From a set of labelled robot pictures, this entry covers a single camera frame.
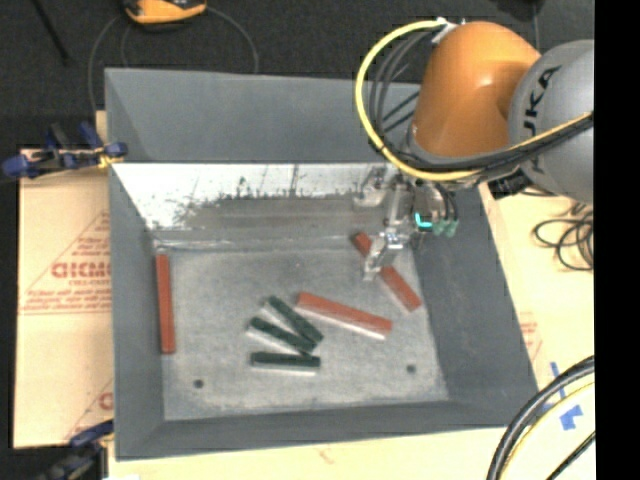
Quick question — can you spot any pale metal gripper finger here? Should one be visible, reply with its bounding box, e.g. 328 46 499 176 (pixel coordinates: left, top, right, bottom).
364 240 404 283
361 236 389 275

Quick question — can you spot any red-brown flat block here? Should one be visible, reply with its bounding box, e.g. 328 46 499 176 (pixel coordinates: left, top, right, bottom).
294 291 394 341
351 231 424 314
154 253 178 355

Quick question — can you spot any dark green flat block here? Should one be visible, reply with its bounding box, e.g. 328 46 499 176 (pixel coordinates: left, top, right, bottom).
249 350 322 370
248 316 322 356
266 294 326 345

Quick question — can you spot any grey metal bin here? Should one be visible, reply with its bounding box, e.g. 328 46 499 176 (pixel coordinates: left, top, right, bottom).
103 67 540 460

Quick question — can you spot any brown cardboard board, red print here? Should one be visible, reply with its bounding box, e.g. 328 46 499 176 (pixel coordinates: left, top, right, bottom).
12 110 117 450

